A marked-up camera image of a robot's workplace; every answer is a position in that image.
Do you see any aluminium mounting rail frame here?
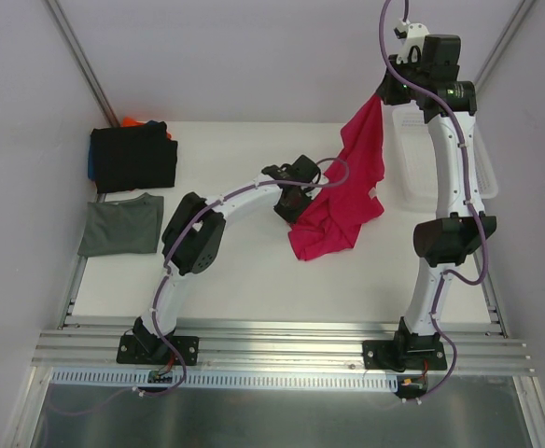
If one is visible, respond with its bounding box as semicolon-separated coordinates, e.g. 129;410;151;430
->
32;254;536;376

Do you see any white plastic basket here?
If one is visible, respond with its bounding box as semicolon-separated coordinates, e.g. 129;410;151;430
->
392;106;498;213

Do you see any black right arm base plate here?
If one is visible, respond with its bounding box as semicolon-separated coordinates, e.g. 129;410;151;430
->
362;340;448;372

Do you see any grey folded t shirt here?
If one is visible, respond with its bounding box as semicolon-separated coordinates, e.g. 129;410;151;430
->
77;193;164;258

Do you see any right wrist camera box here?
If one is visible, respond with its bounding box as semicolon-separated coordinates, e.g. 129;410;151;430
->
421;34;461;81

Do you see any orange folded t shirt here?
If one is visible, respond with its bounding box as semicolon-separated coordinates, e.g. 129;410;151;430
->
121;117;173;140

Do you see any aluminium corner post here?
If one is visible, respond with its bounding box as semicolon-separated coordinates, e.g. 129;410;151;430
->
474;0;538;93
43;0;120;127

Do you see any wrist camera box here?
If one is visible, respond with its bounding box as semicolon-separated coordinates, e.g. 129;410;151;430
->
291;155;321;184
421;34;461;81

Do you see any white slotted cable duct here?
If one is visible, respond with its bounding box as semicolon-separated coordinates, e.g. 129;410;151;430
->
50;368;398;392

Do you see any right aluminium corner post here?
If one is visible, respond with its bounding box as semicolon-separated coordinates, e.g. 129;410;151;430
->
474;0;538;93

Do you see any black folded t shirt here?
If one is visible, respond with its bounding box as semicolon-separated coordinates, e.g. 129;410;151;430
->
90;127;178;194

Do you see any blue folded t shirt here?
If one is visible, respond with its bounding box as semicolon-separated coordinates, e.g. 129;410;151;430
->
87;145;95;182

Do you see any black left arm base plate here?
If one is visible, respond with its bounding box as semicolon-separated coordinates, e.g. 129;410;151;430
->
116;333;200;366

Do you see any pink t shirt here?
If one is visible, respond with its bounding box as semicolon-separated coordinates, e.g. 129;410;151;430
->
288;94;384;261

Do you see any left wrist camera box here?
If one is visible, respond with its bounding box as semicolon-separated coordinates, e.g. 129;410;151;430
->
291;155;321;184

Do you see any left aluminium corner post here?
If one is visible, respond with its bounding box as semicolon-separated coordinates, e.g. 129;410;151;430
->
43;0;120;127

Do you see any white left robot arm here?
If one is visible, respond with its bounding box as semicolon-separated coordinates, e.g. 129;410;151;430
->
133;158;321;362

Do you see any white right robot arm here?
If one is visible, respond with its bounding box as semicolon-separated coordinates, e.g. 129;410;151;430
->
363;67;496;372

